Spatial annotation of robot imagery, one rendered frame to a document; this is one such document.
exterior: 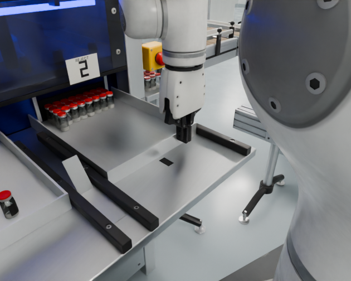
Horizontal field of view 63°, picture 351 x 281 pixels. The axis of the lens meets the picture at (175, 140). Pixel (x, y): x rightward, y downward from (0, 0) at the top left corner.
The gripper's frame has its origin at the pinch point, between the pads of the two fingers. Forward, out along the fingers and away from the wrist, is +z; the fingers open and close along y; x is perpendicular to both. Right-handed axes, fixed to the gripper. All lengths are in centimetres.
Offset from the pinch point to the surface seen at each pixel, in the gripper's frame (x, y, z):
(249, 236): -7, -61, 91
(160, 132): -8.7, -1.1, 3.6
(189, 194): 10.9, 10.7, 4.6
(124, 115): -22.5, -0.6, 3.1
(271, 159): -14, -88, 57
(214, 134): 3.4, -7.0, 2.1
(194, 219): -31, -44, 82
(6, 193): -7.2, 34.9, -0.3
